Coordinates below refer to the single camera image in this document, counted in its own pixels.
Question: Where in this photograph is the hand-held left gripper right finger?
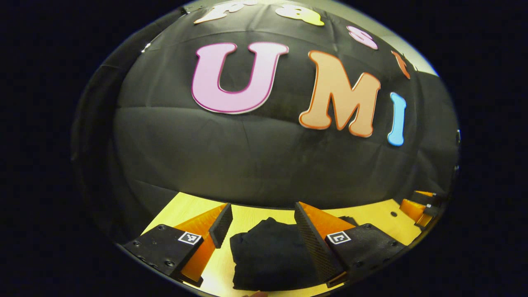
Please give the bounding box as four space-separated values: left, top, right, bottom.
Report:
294 201 407 288

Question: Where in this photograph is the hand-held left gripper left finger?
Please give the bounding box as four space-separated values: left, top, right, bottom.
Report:
123 203 233 288

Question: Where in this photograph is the black collared button shirt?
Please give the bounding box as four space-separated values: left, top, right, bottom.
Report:
229 216 359 292

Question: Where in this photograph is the black backdrop cloth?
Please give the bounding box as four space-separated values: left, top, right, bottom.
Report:
70 0 460 244

